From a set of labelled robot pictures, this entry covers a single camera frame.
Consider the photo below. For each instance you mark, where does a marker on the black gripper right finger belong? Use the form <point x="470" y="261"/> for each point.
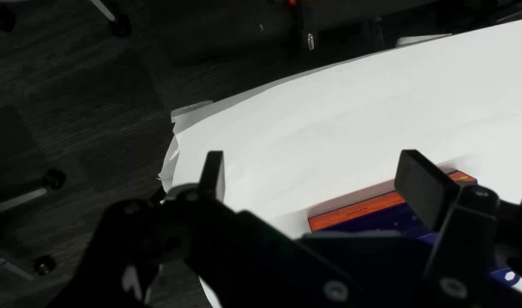
<point x="425" y="188"/>

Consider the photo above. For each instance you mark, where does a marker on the blue orange tool box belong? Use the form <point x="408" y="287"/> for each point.
<point x="381" y="208"/>

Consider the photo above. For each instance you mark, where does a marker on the white table cover sheet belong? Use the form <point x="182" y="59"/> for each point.
<point x="312" y="140"/>

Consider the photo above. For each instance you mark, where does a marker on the black office chair base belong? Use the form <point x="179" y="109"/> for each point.
<point x="23" y="195"/>

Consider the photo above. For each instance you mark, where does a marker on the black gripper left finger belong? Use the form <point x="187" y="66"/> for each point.
<point x="213" y="176"/>

